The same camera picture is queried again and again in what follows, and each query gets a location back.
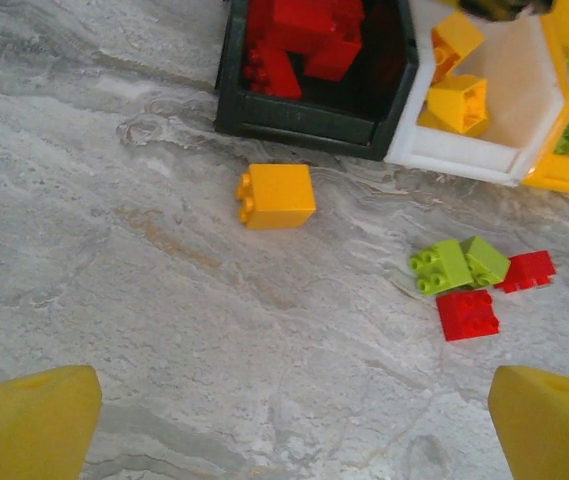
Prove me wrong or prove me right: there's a white plastic bin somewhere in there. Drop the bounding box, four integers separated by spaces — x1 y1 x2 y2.
383 0 569 188

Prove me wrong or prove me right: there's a black plastic bin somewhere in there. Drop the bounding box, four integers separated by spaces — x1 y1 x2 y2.
213 0 420 162

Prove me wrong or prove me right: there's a yellow lego brick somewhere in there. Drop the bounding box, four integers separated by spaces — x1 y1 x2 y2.
430 10 486 85
236 163 318 231
426 73 490 137
416 107 448 132

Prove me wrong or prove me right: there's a yellow plastic bin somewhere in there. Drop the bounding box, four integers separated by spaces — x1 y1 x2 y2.
521 0 569 201

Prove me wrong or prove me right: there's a red lego brick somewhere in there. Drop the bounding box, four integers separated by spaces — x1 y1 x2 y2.
244 0 276 51
435 288 501 343
271 0 367 54
303 35 364 84
493 249 558 295
242 39 305 101

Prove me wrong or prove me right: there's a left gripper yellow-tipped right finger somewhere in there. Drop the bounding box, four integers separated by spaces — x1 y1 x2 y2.
487 364 569 480

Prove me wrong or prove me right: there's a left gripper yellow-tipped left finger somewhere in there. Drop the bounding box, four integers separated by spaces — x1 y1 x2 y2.
0 364 104 480

